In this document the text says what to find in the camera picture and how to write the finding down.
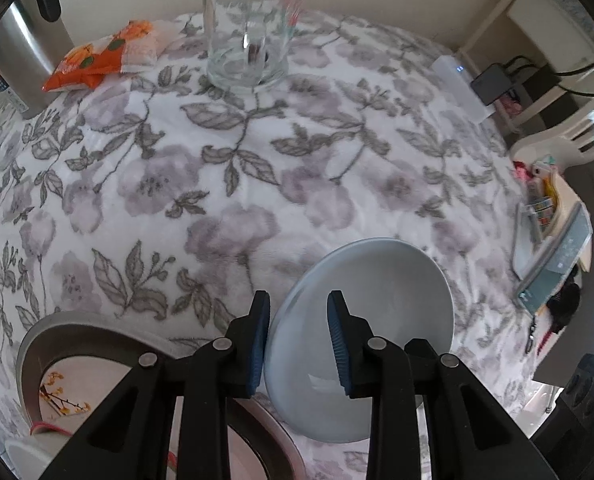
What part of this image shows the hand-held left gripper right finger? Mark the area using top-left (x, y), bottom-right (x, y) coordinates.
top-left (326, 290), bottom-right (560, 480)

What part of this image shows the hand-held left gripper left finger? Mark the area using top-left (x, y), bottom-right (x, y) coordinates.
top-left (37, 290), bottom-right (272, 480)

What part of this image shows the pale blue bowl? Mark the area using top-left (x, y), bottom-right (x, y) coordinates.
top-left (263, 237), bottom-right (455, 444)

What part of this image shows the black-rimmed ginkgo print plate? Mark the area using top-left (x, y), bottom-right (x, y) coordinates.
top-left (38, 357), bottom-right (274, 480)

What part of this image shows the stainless steel plate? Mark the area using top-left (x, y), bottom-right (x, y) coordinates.
top-left (16, 310), bottom-right (308, 480)

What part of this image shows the strawberry print bowl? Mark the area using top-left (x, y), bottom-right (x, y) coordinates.
top-left (27, 420), bottom-right (80, 443)

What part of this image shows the small white bowl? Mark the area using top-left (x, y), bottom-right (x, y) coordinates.
top-left (4, 437), bottom-right (58, 480)

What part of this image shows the black cloth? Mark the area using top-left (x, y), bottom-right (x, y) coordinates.
top-left (544, 282), bottom-right (583, 335)

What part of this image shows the smartphone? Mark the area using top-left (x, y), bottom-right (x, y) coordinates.
top-left (516, 205), bottom-right (594, 313)

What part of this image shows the colourful printed box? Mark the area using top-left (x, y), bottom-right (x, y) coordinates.
top-left (524, 157), bottom-right (565, 228)

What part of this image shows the clear glass mug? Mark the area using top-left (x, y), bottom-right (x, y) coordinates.
top-left (202, 0), bottom-right (307, 95)

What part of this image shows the white power strip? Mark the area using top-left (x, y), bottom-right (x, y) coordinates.
top-left (431, 55), bottom-right (498, 122)

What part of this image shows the white openwork storage shelf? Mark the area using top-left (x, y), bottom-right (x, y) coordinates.
top-left (457, 0), bottom-right (594, 171)

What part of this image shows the black charger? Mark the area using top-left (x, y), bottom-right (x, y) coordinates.
top-left (471, 63), bottom-right (519, 106)

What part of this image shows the clear fruit-print snack packet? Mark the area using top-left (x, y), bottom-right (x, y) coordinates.
top-left (112, 19), bottom-right (188, 75)

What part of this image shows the orange snack packet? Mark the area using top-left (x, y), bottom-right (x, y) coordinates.
top-left (42, 42), bottom-right (128, 92)

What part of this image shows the stainless steel thermos jug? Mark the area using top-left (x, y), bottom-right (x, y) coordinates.
top-left (0, 0), bottom-right (75, 121)

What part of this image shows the black lanyard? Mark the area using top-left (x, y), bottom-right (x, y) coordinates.
top-left (524, 310), bottom-right (541, 356)

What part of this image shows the black charger cable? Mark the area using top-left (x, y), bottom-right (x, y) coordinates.
top-left (506, 55), bottom-right (594, 97)

